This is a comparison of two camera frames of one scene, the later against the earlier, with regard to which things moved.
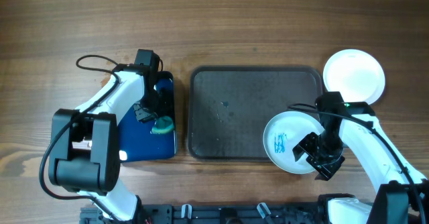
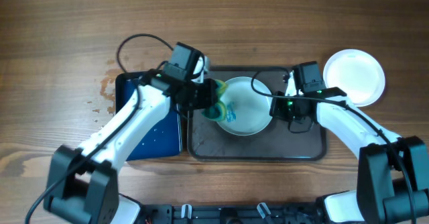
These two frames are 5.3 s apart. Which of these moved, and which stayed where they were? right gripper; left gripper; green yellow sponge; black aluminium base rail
Moved: green yellow sponge; right gripper; left gripper
Stayed: black aluminium base rail
